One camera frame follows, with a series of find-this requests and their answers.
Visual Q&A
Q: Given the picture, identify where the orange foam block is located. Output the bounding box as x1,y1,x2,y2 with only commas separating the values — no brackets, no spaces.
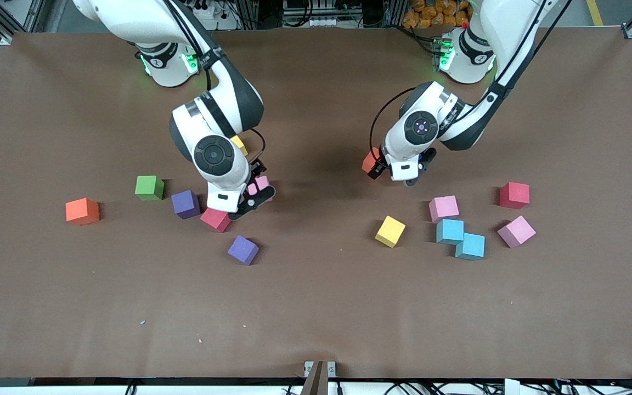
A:
362,146,383,175
65,197,100,226

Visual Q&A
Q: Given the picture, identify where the pink foam block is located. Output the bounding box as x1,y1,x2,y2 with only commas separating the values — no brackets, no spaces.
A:
247,176,272,202
428,195,460,223
496,215,537,249

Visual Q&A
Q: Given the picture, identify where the red foam block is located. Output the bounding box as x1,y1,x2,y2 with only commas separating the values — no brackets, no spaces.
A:
499,182,531,210
200,204,234,233

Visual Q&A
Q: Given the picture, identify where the purple foam block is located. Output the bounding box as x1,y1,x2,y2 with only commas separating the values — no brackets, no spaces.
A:
171,189,201,220
227,235,260,266

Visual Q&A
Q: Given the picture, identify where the blue foam block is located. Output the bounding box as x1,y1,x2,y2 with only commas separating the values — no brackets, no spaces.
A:
455,233,486,261
436,218,465,245

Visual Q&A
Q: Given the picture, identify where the green foam block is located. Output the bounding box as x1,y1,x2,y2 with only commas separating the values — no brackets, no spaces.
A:
134,175,165,201

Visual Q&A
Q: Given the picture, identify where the brown paper table cover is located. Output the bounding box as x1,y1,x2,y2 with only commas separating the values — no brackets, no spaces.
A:
0,27,632,380

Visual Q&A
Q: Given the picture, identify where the pile of orange objects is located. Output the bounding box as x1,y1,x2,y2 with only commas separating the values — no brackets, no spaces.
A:
402,0,473,29

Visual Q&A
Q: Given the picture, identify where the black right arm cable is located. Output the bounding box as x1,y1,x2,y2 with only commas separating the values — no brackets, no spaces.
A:
247,128,267,163

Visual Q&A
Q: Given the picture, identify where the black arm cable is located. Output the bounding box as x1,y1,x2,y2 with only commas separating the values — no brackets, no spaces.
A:
369,87,418,154
247,128,267,163

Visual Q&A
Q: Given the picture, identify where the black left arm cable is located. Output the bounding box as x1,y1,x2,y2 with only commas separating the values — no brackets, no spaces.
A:
369,87,418,154

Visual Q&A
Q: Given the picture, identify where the metal mount bracket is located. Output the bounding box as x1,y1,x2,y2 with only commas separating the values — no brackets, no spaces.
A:
301,360,337,395

